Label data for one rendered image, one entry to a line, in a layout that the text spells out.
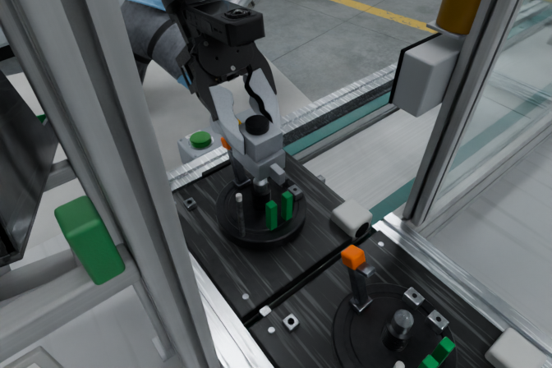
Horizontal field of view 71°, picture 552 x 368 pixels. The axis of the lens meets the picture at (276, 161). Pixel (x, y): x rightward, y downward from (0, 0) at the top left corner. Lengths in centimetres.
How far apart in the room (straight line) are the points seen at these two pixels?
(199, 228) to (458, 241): 46
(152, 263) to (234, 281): 38
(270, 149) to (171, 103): 60
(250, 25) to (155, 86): 74
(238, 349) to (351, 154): 44
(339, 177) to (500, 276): 31
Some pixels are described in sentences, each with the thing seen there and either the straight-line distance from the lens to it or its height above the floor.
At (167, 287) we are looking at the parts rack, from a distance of 18.
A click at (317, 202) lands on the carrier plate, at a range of 62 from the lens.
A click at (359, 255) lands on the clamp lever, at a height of 107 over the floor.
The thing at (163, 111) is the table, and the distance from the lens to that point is 103.
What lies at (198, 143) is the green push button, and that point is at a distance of 73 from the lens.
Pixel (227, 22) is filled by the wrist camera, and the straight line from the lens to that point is 42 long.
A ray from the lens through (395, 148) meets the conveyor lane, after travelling 83.
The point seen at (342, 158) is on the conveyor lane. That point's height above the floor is 92.
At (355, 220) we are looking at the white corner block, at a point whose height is 99.
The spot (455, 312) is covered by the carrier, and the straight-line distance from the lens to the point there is 57.
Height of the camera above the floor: 144
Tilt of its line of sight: 44 degrees down
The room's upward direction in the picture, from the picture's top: straight up
